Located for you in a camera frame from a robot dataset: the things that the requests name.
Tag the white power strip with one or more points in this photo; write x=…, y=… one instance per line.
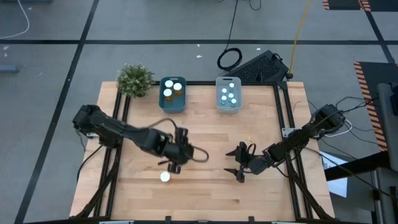
x=92, y=135

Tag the white sheet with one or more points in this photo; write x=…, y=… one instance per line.
x=339, y=186

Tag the orange pill bottle white cap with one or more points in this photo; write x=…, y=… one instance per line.
x=165, y=176
x=177, y=86

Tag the orange pill bottle mixed-colour pills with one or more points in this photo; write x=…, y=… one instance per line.
x=167, y=92

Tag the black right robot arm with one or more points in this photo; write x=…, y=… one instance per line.
x=295, y=141

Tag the grey floor block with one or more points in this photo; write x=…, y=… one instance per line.
x=7, y=68

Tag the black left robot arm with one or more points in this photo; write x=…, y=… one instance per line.
x=124, y=132

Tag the black bar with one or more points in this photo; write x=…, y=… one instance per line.
x=357, y=166

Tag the orange pill bottle plastic-wrapped cap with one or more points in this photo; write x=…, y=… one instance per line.
x=169, y=83

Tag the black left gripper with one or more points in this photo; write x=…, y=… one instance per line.
x=178, y=152

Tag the grey plastic bin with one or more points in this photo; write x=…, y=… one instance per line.
x=228, y=109

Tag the green potted plant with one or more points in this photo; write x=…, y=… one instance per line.
x=135, y=79

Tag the teal plastic bin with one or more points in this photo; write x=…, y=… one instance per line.
x=178, y=104

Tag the blue pill bottle white cap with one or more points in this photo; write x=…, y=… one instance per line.
x=233, y=100
x=223, y=98
x=231, y=85
x=224, y=90
x=230, y=95

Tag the black metal table frame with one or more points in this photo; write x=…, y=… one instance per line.
x=199, y=83

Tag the silver metal bracket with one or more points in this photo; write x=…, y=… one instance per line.
x=287, y=132

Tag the grey metal stand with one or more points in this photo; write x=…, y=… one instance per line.
x=387, y=124

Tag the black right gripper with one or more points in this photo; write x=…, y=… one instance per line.
x=256, y=163

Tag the hazard-striped black floor mat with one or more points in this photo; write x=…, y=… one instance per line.
x=373, y=74
x=345, y=4

